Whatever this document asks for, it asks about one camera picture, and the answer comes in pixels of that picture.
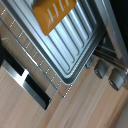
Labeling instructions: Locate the grey oven knob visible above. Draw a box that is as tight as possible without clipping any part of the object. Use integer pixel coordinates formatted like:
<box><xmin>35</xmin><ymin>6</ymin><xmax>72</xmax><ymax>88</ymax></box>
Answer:
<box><xmin>93</xmin><ymin>58</ymin><xmax>110</xmax><ymax>80</ymax></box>
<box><xmin>107</xmin><ymin>67</ymin><xmax>128</xmax><ymax>91</ymax></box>

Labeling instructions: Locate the orange bread slice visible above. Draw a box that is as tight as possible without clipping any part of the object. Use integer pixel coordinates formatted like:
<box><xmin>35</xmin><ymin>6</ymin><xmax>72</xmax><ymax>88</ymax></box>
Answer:
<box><xmin>32</xmin><ymin>0</ymin><xmax>78</xmax><ymax>37</ymax></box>

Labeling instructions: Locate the open oven door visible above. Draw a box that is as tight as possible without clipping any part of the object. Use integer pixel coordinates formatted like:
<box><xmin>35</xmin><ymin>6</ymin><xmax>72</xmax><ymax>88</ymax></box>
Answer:
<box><xmin>0</xmin><ymin>9</ymin><xmax>73</xmax><ymax>112</ymax></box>

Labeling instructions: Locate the ribbed metal baking tray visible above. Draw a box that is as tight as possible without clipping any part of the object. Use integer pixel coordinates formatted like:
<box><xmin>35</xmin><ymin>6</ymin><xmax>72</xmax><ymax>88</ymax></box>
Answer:
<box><xmin>0</xmin><ymin>0</ymin><xmax>105</xmax><ymax>87</ymax></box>

